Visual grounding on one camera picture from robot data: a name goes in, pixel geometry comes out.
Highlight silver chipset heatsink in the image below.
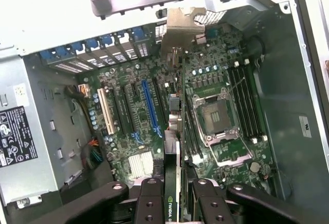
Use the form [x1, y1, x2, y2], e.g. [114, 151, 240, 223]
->
[127, 152, 154, 177]

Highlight metal socket cover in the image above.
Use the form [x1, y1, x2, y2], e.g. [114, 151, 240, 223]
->
[205, 131, 254, 169]

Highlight metal locking lever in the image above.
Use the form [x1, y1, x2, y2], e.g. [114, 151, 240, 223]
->
[226, 77, 246, 92]
[237, 131, 254, 158]

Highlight CPU socket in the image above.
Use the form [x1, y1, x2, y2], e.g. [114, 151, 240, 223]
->
[192, 90, 241, 142]

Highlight blue expansion slot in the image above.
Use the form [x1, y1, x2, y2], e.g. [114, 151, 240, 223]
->
[140, 80, 158, 132]

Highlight black expansion slot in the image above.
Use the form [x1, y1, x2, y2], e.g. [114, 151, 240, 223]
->
[123, 84, 137, 131]
[110, 86, 126, 135]

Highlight white expansion slot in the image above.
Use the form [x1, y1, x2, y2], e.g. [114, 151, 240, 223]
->
[97, 87, 115, 135]

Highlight green motherboard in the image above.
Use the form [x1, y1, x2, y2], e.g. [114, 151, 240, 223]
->
[77, 21, 283, 201]

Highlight black RAM slot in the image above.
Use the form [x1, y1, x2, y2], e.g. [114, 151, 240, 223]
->
[234, 62, 257, 142]
[241, 66, 261, 139]
[230, 67, 249, 137]
[245, 60, 268, 142]

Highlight open black PC case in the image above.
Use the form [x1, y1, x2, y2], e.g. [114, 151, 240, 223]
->
[0, 0, 329, 224]

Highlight black round case speaker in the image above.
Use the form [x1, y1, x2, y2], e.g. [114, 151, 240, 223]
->
[245, 35, 266, 58]

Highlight grey power supply unit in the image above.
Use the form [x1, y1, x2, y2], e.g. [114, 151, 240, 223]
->
[0, 54, 79, 207]

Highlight coloured power wire bundle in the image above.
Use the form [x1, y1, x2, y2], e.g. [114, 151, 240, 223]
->
[80, 137, 104, 170]

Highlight yellow black power wires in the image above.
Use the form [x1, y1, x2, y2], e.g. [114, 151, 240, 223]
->
[63, 84, 95, 134]

